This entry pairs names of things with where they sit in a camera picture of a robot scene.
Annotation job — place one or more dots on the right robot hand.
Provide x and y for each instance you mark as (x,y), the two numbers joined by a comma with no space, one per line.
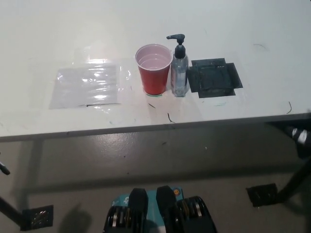
(300,136)

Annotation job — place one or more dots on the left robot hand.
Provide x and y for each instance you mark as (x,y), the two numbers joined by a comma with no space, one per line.
(4,168)

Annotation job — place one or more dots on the clear pump hand soap bottle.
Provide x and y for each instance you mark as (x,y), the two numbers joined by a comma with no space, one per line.
(179,70)

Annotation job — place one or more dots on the black robot torso teal top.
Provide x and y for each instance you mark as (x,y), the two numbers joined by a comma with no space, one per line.
(160,213)

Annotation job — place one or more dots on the left table leg foot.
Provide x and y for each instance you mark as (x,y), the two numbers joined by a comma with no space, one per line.
(36,217)

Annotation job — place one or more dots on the black tape square patch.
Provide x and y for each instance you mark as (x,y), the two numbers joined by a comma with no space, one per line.
(213,77)

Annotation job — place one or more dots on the clear plastic sheet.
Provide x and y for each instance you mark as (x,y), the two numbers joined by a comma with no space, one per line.
(85,87)

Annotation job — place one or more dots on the red plastic cup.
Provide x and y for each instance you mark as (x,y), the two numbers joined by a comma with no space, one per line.
(153,80)

